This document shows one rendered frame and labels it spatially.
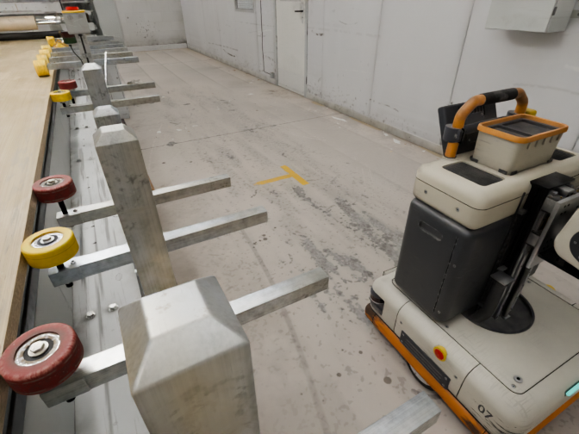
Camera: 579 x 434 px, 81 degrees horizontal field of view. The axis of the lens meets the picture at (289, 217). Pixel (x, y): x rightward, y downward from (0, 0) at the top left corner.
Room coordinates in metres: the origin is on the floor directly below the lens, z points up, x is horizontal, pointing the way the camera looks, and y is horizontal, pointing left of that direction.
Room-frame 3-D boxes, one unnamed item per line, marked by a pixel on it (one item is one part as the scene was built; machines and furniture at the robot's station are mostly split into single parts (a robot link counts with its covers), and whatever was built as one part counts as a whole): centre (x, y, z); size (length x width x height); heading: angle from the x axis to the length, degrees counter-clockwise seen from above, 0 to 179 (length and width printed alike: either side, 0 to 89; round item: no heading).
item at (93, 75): (0.74, 0.39, 0.91); 0.04 x 0.04 x 0.48; 28
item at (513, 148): (0.99, -0.70, 0.87); 0.23 x 0.15 x 0.11; 117
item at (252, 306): (0.35, 0.13, 0.83); 0.43 x 0.03 x 0.04; 118
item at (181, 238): (0.57, 0.25, 0.83); 0.43 x 0.03 x 0.04; 118
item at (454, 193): (0.97, -0.71, 0.59); 0.55 x 0.34 x 0.83; 117
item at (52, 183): (0.70, 0.54, 0.85); 0.08 x 0.08 x 0.11
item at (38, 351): (0.26, 0.30, 0.85); 0.08 x 0.08 x 0.11
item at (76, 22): (1.39, 0.74, 1.18); 0.07 x 0.07 x 0.08; 28
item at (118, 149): (0.29, 0.15, 0.92); 0.04 x 0.04 x 0.48; 28
